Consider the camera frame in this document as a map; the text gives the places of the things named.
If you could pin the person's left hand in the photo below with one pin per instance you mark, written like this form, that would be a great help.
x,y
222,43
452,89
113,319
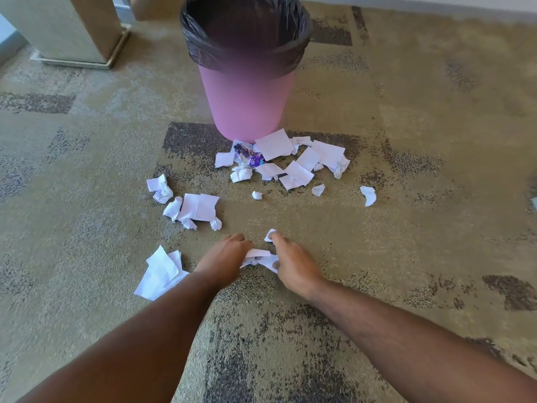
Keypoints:
x,y
220,260

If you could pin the person's right hand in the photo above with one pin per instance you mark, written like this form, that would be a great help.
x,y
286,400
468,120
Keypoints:
x,y
295,268

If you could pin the person's left fingers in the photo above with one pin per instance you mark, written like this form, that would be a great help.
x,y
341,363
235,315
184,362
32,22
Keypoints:
x,y
239,245

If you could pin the person's right fingers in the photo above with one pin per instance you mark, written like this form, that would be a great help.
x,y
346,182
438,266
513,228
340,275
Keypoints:
x,y
280,247

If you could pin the torn white paper piece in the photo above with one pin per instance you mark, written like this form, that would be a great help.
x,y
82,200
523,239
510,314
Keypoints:
x,y
258,255

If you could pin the person's right forearm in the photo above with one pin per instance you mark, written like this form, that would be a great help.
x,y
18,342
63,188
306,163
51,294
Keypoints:
x,y
402,352

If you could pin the person's left forearm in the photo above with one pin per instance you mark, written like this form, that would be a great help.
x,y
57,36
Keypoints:
x,y
138,348

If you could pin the crumpled white paper scrap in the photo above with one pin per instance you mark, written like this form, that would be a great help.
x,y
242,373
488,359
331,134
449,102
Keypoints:
x,y
215,224
173,208
369,195
256,195
188,224
318,190
161,190

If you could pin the flat white paper sheet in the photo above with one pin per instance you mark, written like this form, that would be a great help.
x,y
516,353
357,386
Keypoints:
x,y
153,287
162,264
199,206

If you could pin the pile of white paper pieces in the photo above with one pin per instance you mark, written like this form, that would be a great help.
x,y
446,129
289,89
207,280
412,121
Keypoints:
x,y
302,163

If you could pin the purple snack wrapper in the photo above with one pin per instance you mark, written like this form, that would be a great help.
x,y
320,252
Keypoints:
x,y
249,156

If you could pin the pink trash bin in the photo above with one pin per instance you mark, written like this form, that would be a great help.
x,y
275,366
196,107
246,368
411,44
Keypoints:
x,y
247,104

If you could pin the black trash bag liner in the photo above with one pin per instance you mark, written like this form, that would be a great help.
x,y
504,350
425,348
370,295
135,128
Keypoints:
x,y
247,33

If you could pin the beige wooden column with base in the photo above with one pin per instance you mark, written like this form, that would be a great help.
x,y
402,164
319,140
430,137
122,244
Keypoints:
x,y
71,27

